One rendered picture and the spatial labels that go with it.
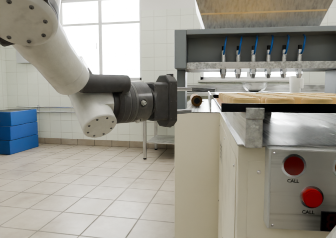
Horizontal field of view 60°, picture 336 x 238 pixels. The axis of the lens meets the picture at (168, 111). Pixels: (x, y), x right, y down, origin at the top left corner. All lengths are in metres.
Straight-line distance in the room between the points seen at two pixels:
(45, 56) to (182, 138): 0.88
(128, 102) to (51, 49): 0.20
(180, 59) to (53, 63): 0.83
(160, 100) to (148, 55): 3.89
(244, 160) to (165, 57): 3.96
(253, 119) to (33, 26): 0.35
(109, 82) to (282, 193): 0.36
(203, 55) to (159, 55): 3.19
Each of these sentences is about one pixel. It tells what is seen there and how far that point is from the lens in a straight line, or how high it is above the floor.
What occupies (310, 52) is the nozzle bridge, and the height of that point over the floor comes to 1.09.
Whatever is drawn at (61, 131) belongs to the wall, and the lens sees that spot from 5.17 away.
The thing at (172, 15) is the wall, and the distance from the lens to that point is 4.54.
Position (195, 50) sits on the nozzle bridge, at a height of 1.10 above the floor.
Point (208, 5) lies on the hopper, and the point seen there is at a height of 1.28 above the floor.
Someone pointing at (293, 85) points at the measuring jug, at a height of 0.97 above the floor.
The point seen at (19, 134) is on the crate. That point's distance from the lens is 4.76.
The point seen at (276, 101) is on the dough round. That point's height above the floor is 0.92.
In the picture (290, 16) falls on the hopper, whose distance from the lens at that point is 1.36.
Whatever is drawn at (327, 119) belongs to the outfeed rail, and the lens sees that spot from 0.98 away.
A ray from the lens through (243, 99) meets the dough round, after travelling 0.53.
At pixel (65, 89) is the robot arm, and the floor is 0.94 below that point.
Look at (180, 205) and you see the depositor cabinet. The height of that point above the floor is 0.43.
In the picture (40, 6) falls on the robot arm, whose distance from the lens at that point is 0.35.
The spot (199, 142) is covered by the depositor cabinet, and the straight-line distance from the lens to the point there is 1.24.
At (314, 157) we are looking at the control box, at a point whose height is 0.83.
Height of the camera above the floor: 0.94
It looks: 5 degrees down
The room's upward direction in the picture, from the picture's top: straight up
